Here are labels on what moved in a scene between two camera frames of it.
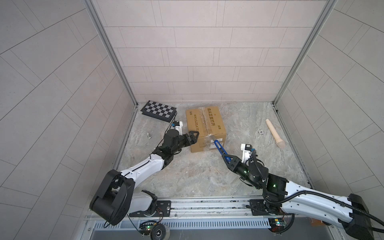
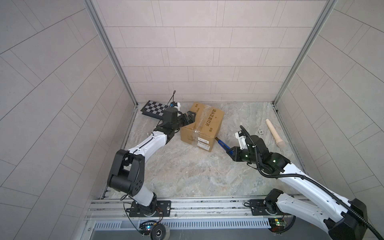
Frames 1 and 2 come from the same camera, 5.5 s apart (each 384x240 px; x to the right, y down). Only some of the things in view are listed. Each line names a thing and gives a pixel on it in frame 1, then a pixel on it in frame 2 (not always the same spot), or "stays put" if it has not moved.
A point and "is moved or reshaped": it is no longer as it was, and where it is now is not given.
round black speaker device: x=155 y=230 stays put
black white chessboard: x=159 y=111 stays put
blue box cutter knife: x=222 y=150 is moved or reshaped
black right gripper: x=234 y=164 -> x=235 y=156
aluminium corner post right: x=324 y=14 stays put
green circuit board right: x=278 y=225 stays put
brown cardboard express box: x=208 y=121 is moved or reshaped
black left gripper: x=184 y=137 -> x=190 y=120
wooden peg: x=280 y=142 stays put
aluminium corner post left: x=91 y=8 stays put
